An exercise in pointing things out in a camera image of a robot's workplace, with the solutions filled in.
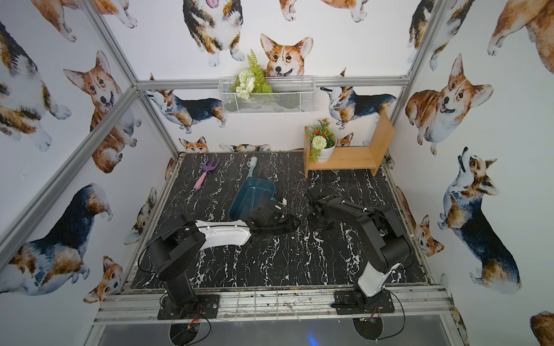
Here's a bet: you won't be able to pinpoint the light teal brush handle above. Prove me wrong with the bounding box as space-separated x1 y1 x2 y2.
247 157 258 179

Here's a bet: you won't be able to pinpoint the teal plastic storage box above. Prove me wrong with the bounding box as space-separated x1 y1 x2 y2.
229 177 276 221

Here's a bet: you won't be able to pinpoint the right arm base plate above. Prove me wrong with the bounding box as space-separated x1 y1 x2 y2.
330 290 395 315

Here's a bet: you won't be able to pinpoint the purple pink toy fork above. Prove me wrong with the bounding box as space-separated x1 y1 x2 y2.
193 158 219 190

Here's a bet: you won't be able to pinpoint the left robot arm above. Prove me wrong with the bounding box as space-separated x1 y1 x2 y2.
146 198 300 309

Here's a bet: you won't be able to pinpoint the potted flower white pot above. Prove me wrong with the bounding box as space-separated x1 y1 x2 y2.
309 119 337 163

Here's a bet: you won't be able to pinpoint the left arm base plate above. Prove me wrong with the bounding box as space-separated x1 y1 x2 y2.
157 294 221 320

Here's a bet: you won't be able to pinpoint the wooden corner shelf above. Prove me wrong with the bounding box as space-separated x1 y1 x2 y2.
303 115 395 179

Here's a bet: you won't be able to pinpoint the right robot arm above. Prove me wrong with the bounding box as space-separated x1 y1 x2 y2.
305 188 413 299

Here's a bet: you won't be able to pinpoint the white wire wall basket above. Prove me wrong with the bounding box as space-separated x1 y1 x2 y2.
218 77 315 115

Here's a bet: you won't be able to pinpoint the white green artificial flowers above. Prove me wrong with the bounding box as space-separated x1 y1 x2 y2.
231 50 273 100

